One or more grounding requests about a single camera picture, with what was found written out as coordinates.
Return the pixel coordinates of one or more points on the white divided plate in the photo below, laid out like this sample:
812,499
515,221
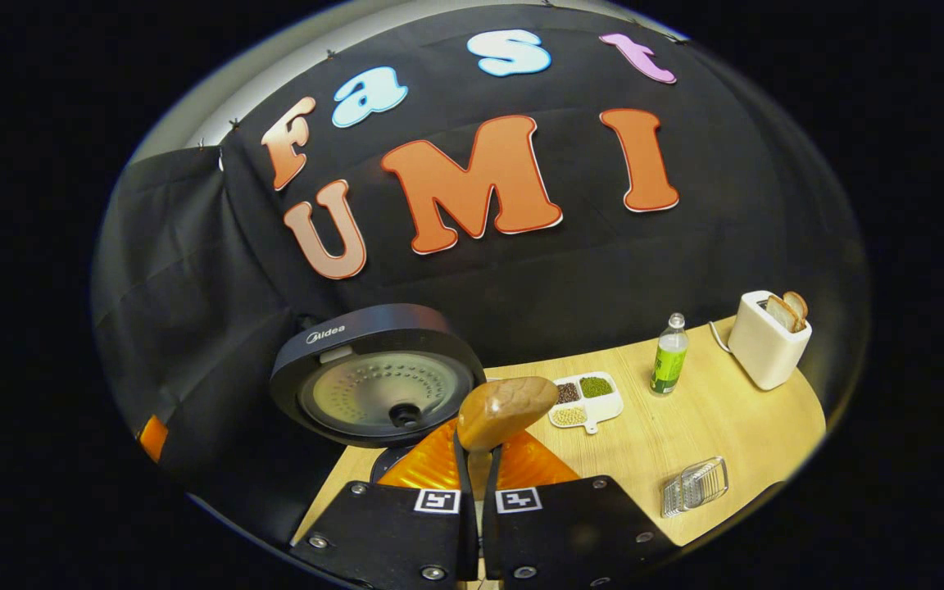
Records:
607,406

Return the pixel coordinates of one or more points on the black rice cooker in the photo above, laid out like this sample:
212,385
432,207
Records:
357,336

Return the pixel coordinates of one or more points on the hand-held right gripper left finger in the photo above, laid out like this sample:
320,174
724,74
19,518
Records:
465,541

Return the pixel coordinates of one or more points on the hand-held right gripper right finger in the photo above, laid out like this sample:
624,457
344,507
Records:
492,541

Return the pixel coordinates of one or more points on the green mung beans portion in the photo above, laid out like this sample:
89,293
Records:
596,387

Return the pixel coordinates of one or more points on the white toaster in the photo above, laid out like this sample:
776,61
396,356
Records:
763,348

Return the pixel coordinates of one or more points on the clear chopstick holder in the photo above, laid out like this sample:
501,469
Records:
693,487

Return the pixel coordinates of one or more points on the green drink bottle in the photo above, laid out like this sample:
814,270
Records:
669,365

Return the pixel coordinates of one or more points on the wooden spoon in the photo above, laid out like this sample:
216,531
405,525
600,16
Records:
505,410

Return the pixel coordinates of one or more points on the toast bread slice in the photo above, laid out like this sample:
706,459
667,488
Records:
798,303
779,314

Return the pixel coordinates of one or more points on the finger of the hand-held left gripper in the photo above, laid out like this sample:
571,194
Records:
152,438

